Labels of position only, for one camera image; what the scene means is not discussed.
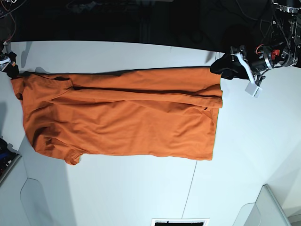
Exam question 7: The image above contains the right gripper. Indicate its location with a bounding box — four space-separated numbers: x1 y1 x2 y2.
0 42 19 78

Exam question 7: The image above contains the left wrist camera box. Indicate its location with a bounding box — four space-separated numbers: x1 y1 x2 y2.
245 82 262 98

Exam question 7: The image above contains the white paper with black print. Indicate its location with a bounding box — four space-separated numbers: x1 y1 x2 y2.
151 218 210 226

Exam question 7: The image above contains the white panel at right corner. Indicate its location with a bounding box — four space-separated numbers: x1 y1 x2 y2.
233 184 291 226

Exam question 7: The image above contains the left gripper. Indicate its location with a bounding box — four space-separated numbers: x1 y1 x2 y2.
210 44 274 82

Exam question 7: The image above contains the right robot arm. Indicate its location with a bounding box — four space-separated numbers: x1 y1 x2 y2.
0 0 19 79

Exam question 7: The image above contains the grey bin at left edge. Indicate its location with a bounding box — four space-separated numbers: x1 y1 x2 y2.
0 137 22 185

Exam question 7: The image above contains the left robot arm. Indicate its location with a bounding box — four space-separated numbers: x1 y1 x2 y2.
210 0 301 85

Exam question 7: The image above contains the orange t-shirt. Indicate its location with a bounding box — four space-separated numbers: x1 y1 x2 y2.
11 67 222 165

